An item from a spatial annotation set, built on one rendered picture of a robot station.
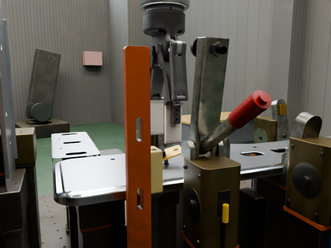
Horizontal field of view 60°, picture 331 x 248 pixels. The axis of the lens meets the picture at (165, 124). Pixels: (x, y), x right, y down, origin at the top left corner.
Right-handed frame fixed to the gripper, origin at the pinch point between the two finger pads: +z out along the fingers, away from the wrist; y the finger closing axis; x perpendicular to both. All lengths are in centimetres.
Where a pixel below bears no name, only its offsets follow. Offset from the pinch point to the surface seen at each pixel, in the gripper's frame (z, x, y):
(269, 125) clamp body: 4.5, -37.9, 14.4
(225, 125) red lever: -3.0, 0.4, -20.9
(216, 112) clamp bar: -4.0, -1.4, -15.9
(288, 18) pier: -83, -259, 238
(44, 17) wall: -150, 24, 700
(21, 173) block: 7.7, 25.0, 3.9
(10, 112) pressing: -2.7, 26.2, 6.3
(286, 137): 7.5, -41.1, 11.0
